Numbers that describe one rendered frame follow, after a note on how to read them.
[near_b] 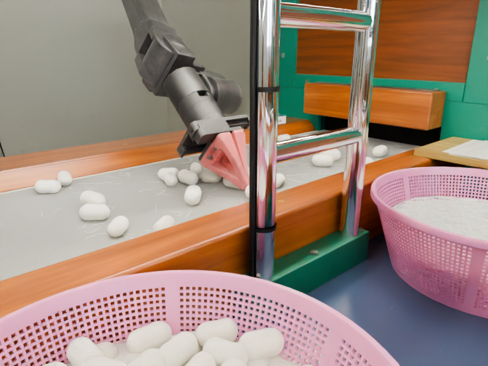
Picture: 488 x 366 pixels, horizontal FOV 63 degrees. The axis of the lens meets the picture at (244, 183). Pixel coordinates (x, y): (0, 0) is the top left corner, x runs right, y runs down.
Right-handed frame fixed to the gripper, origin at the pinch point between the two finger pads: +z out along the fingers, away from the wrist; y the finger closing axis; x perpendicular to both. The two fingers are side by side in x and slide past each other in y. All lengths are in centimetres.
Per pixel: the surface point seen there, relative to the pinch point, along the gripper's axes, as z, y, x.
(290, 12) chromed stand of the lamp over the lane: -2.4, -8.2, -24.9
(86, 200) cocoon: -6.5, -18.3, 6.6
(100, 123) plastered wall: -144, 71, 164
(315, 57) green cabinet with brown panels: -30, 47, 5
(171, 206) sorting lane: -1.2, -9.8, 3.6
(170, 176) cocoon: -7.3, -5.6, 6.6
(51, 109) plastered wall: -151, 41, 154
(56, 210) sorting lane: -7.6, -21.2, 9.4
